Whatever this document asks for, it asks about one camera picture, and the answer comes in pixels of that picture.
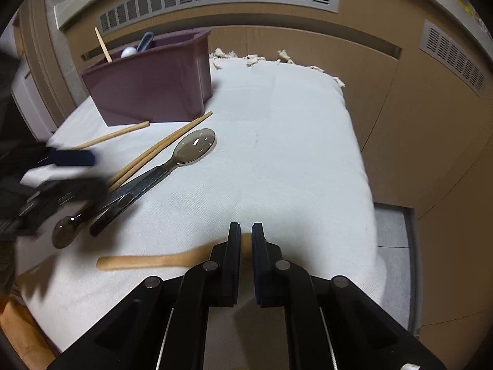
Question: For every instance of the long wooden chopstick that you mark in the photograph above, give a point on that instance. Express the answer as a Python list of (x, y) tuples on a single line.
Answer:
[(112, 135)]

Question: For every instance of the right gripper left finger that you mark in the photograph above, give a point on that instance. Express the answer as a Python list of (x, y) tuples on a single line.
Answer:
[(225, 279)]

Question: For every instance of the grey spoon black handle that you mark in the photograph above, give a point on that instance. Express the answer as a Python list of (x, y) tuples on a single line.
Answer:
[(66, 229), (189, 150)]

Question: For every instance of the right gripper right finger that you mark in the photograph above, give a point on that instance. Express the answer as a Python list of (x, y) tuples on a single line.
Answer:
[(264, 257)]

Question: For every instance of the blue plastic rice paddle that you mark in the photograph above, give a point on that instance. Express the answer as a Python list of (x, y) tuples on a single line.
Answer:
[(145, 42)]

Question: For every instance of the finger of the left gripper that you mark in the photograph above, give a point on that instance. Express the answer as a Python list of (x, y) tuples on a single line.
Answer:
[(71, 158), (60, 191)]

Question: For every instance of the wooden spoon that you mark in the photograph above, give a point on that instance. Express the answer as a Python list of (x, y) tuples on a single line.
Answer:
[(184, 259)]

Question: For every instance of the white plastic spoon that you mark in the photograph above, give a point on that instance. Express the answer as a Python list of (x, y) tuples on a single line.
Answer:
[(129, 51)]

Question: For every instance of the white table cloth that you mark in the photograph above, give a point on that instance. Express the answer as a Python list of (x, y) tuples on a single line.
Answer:
[(285, 156)]

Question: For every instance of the purple plastic utensil holder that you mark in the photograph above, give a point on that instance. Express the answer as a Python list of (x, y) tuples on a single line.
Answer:
[(168, 82)]

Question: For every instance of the small grey ventilation grille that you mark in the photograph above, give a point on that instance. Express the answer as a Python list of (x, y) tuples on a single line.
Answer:
[(444, 49)]

